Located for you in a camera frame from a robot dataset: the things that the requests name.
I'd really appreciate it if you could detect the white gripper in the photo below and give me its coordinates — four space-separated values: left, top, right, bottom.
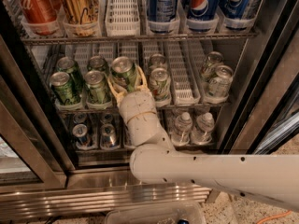
107 65 157 123

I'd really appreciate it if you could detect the green soda can lane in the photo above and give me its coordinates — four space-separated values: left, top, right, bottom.
111 56 136 92

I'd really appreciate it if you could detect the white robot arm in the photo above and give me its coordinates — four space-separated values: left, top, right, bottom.
107 67 299 212

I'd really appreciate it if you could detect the white diet can front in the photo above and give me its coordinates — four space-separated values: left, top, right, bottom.
149 68 170 101

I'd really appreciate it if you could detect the white diet can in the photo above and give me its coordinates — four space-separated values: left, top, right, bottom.
148 53 167 72
149 68 170 101

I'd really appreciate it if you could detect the white diet can rear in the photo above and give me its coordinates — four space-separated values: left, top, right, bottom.
148 53 167 72

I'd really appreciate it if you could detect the silver blue can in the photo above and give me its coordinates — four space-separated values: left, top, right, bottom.
72 124 92 147
73 113 90 126
100 113 115 124
100 123 118 150

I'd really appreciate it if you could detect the empty white lane tray middle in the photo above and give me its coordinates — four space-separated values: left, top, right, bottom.
164 42 201 105

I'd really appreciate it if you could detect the empty white lane tray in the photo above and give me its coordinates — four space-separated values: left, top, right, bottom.
105 0 140 36
164 42 201 105

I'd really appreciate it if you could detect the silver blue can rear left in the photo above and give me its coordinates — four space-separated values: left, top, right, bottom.
73 113 90 126

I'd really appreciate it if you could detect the green can rear left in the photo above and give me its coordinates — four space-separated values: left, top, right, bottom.
56 57 83 93

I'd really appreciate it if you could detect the silver blue can front left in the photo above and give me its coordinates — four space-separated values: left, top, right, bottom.
72 124 92 147

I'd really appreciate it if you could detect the green can front left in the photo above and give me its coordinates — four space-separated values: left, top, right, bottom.
50 72 80 105

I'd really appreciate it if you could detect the silver green can rear right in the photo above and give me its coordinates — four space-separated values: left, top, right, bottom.
200 51 223 82

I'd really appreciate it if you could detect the silver green can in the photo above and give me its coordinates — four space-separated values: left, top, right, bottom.
200 51 223 82
207 64 234 98

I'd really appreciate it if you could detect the silver green can front right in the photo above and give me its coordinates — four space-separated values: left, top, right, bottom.
207 64 234 98

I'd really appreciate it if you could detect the blue pepsi can left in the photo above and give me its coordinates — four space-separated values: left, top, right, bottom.
146 0 178 34

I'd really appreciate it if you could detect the blue pepsi can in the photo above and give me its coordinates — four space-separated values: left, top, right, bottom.
146 0 178 34
219 0 262 31
186 0 220 32

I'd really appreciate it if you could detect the gold soda can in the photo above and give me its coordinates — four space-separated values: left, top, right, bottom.
62 0 98 36

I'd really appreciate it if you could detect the stainless steel fridge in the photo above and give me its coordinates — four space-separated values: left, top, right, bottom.
0 0 298 220

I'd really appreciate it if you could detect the blue pepsi can middle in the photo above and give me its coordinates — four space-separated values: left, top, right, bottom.
186 0 220 32

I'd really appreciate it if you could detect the red cola can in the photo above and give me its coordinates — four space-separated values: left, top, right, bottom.
18 0 57 35

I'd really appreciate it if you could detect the blue pepsi can right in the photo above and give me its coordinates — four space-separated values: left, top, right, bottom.
219 0 262 31

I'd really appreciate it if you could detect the empty white lane tray top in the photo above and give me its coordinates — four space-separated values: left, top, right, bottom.
105 0 140 36

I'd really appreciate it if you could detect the clear water bottle left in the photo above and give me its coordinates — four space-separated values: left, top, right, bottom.
171 112 192 147

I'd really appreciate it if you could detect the clear water bottle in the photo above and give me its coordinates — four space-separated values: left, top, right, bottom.
191 112 215 146
171 112 192 147

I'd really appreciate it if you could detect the clear water bottle right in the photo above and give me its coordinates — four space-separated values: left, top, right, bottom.
191 112 215 146

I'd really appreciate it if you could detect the orange cable on floor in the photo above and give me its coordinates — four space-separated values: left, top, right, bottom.
255 210 292 224

